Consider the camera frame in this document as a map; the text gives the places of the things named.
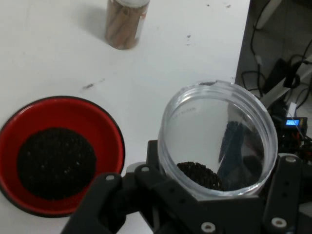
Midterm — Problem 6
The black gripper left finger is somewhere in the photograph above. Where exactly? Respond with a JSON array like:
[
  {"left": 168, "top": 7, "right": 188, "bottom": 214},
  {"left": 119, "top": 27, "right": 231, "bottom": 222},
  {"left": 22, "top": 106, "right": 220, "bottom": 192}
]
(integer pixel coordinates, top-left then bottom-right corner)
[{"left": 60, "top": 139, "right": 225, "bottom": 234}]

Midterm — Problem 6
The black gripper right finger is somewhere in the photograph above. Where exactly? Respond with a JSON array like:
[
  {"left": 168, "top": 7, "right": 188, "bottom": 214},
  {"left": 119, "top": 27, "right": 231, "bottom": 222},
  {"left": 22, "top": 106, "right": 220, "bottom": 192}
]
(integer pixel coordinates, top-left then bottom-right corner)
[{"left": 243, "top": 153, "right": 312, "bottom": 234}]

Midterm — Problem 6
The black seeds pile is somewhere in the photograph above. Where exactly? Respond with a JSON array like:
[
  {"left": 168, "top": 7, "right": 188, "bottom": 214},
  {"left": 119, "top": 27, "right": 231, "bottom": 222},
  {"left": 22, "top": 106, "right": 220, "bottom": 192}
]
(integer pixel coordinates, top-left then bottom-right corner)
[
  {"left": 176, "top": 161, "right": 224, "bottom": 192},
  {"left": 16, "top": 127, "right": 97, "bottom": 201}
]

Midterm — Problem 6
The tall clear plastic jar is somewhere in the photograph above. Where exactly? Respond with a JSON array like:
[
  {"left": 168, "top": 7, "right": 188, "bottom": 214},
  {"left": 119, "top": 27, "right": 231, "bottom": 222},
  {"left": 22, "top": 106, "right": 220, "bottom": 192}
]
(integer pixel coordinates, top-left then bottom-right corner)
[{"left": 157, "top": 79, "right": 279, "bottom": 202}]

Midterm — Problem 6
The black box blue display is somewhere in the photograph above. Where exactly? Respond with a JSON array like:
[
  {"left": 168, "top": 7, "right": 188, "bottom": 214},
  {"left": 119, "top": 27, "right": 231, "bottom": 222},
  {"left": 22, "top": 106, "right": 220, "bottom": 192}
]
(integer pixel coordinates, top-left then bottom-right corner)
[{"left": 284, "top": 117, "right": 309, "bottom": 130}]

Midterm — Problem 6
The red bowl black rim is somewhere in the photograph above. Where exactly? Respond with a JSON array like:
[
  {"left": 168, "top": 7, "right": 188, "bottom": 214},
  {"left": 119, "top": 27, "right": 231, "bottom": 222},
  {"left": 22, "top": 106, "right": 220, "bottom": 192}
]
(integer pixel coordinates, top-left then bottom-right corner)
[{"left": 0, "top": 96, "right": 126, "bottom": 218}]

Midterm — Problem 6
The black power plug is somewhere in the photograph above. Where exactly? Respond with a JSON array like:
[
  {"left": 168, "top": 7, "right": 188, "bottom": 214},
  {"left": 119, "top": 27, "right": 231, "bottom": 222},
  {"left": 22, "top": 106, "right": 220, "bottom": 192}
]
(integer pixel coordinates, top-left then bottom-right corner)
[{"left": 283, "top": 62, "right": 302, "bottom": 89}]

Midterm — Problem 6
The black power adapter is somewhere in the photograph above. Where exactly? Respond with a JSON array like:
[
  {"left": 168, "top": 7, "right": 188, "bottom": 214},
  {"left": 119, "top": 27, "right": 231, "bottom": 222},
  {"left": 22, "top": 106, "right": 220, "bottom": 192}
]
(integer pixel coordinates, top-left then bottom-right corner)
[{"left": 264, "top": 58, "right": 292, "bottom": 93}]

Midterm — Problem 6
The cinnamon stick jar white lid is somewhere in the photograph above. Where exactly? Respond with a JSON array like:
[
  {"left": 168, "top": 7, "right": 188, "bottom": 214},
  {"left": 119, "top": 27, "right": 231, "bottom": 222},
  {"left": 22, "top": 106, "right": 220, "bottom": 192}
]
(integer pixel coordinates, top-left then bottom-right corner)
[{"left": 104, "top": 0, "right": 152, "bottom": 51}]

